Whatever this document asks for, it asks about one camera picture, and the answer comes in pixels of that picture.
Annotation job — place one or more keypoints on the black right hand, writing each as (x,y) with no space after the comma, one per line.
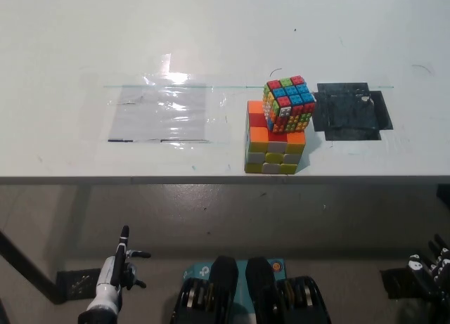
(437,271)

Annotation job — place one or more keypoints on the white and black left hand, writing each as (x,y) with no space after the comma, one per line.
(105,285)

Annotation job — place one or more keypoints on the small studded multicolour puzzle cube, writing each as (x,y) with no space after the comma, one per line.
(290,99)

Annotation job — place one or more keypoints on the large orange red puzzle cube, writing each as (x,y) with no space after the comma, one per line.
(270,152)

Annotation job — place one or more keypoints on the black table leg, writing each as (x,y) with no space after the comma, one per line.
(24,264)

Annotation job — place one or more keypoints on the teal router box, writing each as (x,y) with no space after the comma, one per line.
(242,285)

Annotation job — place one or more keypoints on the clear plastic sheet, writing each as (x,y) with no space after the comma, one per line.
(158,115)

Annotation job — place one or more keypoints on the black tape patch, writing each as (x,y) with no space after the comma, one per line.
(348,109)

